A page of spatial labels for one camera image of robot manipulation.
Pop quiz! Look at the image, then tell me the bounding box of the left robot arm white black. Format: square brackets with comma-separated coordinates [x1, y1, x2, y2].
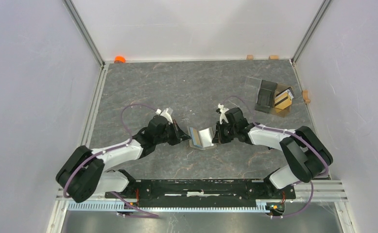
[55, 116, 191, 203]

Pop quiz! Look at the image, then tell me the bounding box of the clear three-compartment plastic box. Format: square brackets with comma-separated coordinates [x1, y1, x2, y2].
[243, 77, 296, 117]

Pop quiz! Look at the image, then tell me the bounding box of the olive card holder wallet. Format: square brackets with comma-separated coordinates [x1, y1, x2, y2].
[188, 127, 217, 150]

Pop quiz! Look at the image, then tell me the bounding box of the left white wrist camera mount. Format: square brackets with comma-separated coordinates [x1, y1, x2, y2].
[156, 108, 173, 124]

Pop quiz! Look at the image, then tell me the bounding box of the wooden block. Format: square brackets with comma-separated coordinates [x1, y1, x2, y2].
[246, 54, 254, 60]
[269, 55, 279, 60]

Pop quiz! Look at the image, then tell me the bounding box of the orange round cap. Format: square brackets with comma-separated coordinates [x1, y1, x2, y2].
[114, 56, 126, 64]

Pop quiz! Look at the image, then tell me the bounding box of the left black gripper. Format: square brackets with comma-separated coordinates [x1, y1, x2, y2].
[155, 119, 191, 146]

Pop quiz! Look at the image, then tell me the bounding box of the wooden block middle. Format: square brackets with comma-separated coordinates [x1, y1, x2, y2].
[269, 55, 279, 60]

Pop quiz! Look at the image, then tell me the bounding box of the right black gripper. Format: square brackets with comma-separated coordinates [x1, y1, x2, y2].
[212, 121, 237, 145]

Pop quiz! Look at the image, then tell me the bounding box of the wooden block left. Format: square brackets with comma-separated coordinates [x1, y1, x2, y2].
[246, 54, 254, 60]

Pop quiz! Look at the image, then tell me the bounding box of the white slotted cable duct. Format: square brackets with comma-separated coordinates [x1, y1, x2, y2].
[67, 200, 270, 213]

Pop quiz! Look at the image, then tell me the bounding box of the silver credit card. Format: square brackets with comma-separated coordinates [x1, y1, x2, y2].
[274, 88, 294, 110]

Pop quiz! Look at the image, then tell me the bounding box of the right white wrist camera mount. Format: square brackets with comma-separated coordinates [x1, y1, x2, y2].
[216, 103, 229, 125]

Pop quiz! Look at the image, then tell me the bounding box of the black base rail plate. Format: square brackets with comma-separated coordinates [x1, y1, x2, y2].
[120, 179, 296, 208]

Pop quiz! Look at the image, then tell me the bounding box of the wooden block right wall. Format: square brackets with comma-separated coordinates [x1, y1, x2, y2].
[302, 90, 311, 104]

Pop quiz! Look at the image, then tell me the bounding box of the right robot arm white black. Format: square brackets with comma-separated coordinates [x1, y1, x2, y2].
[212, 104, 333, 198]

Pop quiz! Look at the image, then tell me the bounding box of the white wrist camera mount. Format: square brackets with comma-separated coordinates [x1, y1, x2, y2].
[216, 103, 229, 125]
[156, 108, 173, 124]

